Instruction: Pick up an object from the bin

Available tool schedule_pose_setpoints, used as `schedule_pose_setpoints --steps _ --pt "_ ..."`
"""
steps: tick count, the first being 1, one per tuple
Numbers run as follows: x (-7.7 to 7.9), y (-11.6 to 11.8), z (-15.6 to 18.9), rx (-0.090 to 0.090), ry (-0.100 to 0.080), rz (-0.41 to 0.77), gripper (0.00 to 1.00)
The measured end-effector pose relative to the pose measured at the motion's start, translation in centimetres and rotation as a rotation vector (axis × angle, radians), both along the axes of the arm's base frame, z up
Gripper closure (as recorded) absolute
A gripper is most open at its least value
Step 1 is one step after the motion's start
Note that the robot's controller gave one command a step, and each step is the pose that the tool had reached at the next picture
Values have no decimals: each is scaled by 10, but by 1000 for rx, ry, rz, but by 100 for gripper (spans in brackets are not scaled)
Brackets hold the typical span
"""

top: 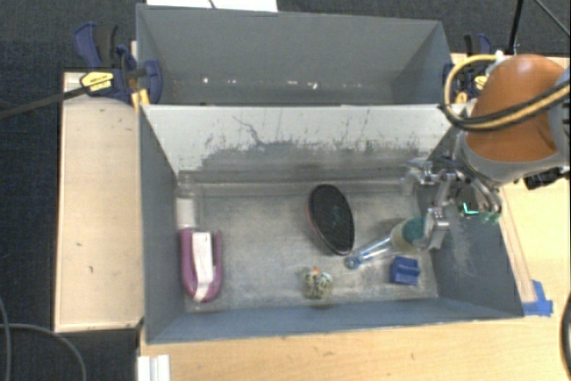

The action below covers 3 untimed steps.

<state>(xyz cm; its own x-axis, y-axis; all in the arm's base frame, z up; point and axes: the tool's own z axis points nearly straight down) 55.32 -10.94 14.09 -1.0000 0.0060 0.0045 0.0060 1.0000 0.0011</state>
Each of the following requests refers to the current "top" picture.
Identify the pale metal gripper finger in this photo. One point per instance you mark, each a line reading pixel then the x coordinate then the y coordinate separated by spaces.
pixel 421 176
pixel 435 232

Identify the blue block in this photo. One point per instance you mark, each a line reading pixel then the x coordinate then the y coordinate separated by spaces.
pixel 405 270

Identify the black oval brush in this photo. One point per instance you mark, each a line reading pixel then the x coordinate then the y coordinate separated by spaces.
pixel 332 219

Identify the speckled toy animal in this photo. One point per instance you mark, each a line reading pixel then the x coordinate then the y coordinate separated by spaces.
pixel 317 283

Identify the grey metal bin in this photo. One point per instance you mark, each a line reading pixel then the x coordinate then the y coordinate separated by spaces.
pixel 267 138

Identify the purple and white bottle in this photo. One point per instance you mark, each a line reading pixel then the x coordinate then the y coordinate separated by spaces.
pixel 201 265

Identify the pale wood board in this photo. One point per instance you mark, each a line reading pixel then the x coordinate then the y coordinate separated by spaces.
pixel 98 214

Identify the black cylinder on white bracket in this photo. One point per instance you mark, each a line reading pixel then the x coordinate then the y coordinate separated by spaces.
pixel 540 180

